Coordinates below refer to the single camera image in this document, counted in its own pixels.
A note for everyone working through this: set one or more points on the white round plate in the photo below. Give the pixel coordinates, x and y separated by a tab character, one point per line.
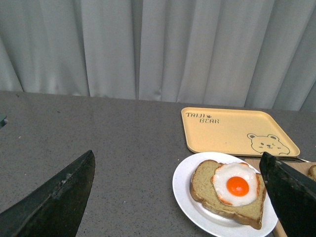
206	220

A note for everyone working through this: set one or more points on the wooden cutting board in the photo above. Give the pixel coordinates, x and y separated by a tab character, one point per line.
302	167

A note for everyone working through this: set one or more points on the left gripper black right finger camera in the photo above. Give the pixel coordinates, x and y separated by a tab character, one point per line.
292	194

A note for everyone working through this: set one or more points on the yellow bear tray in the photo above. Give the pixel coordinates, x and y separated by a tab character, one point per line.
236	132

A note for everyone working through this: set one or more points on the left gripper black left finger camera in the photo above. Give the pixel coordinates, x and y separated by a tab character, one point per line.
56	208

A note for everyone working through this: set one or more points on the fried egg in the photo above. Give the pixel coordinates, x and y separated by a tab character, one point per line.
236	184

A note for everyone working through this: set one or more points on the grey curtain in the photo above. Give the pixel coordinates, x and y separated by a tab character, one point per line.
243	53

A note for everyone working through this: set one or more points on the bread slice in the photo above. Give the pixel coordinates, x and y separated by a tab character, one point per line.
312	172
202	191

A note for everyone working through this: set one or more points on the grey object at table edge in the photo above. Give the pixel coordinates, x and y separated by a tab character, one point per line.
3	121

